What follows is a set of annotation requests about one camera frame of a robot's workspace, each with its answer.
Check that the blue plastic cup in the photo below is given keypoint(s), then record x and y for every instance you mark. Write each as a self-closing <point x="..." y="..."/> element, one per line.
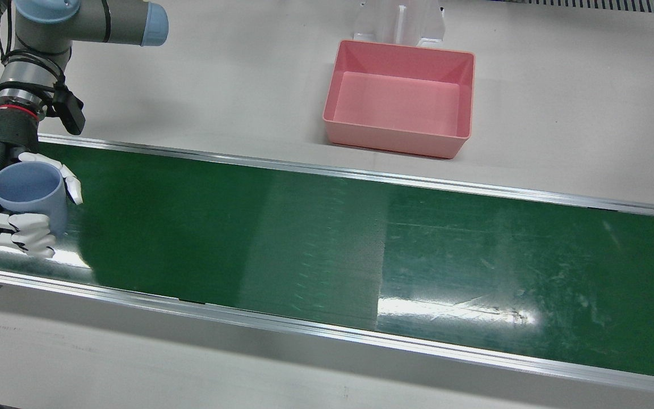
<point x="43" y="199"/>

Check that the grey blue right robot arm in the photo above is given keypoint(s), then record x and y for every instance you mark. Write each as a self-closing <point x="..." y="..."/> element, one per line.
<point x="77" y="23"/>

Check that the pink plastic box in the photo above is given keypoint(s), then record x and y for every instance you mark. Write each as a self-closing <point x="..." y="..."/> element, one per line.
<point x="401" y="102"/>

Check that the green conveyor belt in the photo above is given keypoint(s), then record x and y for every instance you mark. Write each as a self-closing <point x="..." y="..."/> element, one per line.
<point x="327" y="244"/>

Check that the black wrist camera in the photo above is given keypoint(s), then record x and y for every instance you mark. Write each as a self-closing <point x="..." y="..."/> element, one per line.
<point x="71" y="113"/>

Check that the white mounting bracket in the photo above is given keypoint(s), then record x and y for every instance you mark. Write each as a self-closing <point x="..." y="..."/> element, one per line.
<point x="401" y="20"/>

